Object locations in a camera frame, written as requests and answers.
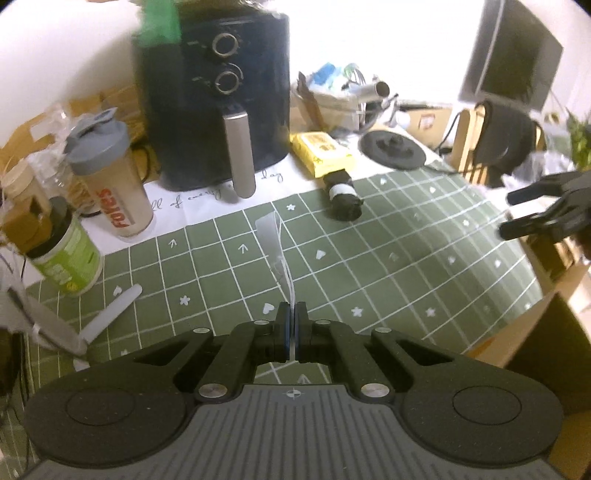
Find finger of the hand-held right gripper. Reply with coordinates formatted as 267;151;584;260
499;205;561;241
506;173;566;206

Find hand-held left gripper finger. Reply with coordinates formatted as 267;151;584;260
294;301;491;402
99;301;294;403

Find clear plastic strip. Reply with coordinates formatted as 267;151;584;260
255;213;296;361

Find clear plastic bag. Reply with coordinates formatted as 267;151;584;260
525;147;579;177

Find brown cardboard floor box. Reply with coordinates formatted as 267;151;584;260
526;231;591;297

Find black cloth on chair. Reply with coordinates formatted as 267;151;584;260
473;100;539;182

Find green potted plant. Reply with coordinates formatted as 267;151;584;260
565;108;591;170

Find wooden chair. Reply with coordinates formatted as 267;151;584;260
449;102;549;186

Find green grid tablecloth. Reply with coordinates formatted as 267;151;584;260
14;134;546;462

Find small brown cardboard box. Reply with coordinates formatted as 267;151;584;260
396;102;454;149

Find black tape roll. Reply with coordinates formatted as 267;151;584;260
322;170;363;222

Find black monitor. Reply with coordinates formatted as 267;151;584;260
459;0;565;114

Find black round disc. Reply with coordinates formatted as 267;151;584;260
359;130;428;171

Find yellow wipes packet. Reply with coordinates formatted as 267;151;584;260
289;131;356;179

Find glass bowl of clutter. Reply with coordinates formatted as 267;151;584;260
295;61;399;136

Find grey-lid shaker bottle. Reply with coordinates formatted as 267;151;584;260
65;107;156;240

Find black air fryer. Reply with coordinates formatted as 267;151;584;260
131;11;293;199

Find green label jar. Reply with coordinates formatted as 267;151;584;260
25;196;103;297

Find white gimbal tripod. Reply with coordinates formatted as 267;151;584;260
0;272;144;371

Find tiny brown cardboard box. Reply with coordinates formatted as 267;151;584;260
2;196;54;253

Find beige cap jar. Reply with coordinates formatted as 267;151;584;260
2;161;43;209

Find flat brown cardboard sheets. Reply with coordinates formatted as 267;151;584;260
0;91;145;158

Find green plastic bag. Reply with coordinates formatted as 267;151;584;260
137;0;182;48

